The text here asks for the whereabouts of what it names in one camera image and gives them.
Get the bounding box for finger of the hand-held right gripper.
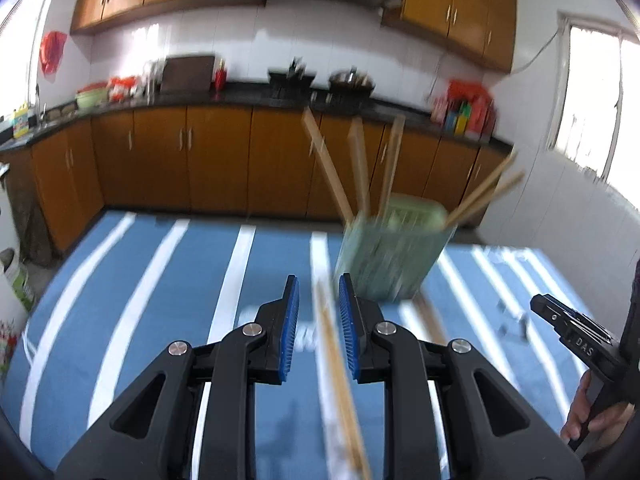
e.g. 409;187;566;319
530;293;577;343

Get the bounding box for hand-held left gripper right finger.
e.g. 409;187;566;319
338;272;584;480

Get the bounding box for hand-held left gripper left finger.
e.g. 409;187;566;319
57;274;301;480

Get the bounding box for wooden chopstick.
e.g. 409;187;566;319
301;108;354;227
444;146;519;224
377;114;406;217
412;292;452;347
348;118;371;219
450;172;526;228
312;280;374;480

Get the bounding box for green perforated chopstick holder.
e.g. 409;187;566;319
333;194;459;302

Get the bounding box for person's right hand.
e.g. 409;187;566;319
560;372;636;454

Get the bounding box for blue white striped tablecloth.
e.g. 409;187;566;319
0;210;626;480

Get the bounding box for wooden lower kitchen cabinets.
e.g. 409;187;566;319
29;104;516;257

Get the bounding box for large kitchen window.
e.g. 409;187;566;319
547;9;640;202

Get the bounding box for red bag over bottles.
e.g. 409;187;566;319
447;78;489;102

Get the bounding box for wok with lid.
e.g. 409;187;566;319
328;67;376;97

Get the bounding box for black kitchen countertop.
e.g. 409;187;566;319
0;79;516;157

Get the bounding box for dark wooden cutting board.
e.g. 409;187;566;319
160;54;216;94

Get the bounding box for white printed container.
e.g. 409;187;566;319
0;160;37;322

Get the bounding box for glass jar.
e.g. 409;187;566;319
142;59;164;97

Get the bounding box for red bag with food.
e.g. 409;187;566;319
107;75;142;102

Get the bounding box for green basin with red lid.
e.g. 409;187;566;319
75;84;109;111

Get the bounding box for metal faucet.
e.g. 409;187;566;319
34;84;49;127

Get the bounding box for yellow detergent bottle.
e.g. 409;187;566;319
12;104;32;139

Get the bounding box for hanging red plastic bag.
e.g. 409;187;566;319
39;30;69;77

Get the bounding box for small kitchen window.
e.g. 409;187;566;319
0;0;65;122

